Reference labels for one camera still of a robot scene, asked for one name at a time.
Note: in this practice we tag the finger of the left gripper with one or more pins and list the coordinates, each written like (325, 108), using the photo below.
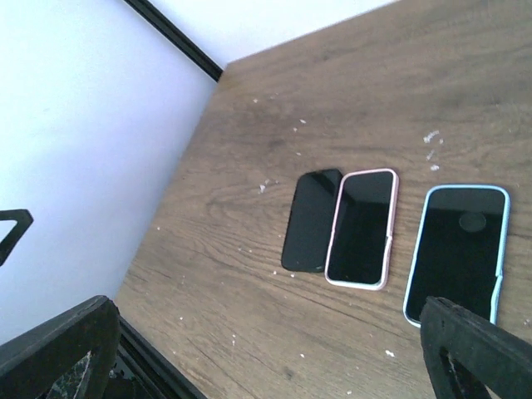
(23, 220)

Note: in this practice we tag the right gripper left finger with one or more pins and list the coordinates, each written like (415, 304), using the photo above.
(33, 361)

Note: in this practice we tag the pink phone case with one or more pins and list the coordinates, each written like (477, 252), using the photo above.
(392, 232)

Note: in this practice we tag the black phone case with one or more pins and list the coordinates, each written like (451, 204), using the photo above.
(291, 249)

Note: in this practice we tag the light blue phone case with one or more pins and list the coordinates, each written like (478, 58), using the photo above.
(505, 232)

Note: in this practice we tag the black front rail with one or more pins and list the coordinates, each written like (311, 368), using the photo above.
(140, 371)

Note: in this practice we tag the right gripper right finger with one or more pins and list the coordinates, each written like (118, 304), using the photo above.
(466, 356)

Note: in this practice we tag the left black frame post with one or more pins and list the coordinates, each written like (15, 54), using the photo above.
(176, 37)

